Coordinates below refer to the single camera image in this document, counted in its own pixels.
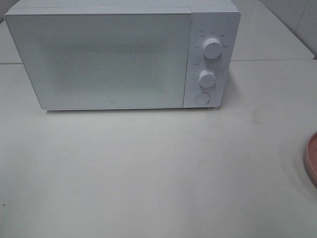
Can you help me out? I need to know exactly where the white round door button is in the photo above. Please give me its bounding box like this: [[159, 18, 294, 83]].
[[195, 93, 210, 105]]

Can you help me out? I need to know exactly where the white round knob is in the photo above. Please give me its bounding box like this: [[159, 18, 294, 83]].
[[202, 37, 222, 59], [198, 70, 216, 88]]

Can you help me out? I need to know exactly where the white microwave door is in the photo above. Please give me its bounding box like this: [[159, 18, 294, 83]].
[[6, 14, 191, 110]]

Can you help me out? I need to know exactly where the pink round plate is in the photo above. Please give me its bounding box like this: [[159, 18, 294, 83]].
[[304, 132, 317, 187]]

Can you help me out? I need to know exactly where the white microwave oven body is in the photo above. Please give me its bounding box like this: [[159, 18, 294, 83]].
[[4, 0, 241, 110]]

